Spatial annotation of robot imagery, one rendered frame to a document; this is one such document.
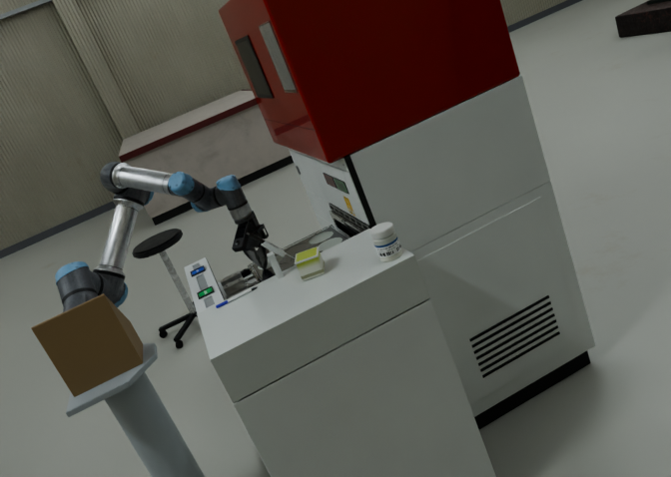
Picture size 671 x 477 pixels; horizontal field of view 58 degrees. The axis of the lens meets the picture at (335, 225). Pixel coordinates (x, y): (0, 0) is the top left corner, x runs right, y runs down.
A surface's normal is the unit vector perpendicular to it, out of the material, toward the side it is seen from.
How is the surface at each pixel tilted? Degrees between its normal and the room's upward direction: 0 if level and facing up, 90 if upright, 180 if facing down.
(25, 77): 90
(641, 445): 0
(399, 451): 90
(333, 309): 90
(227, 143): 90
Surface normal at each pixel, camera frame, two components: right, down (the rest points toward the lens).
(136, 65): 0.30, 0.22
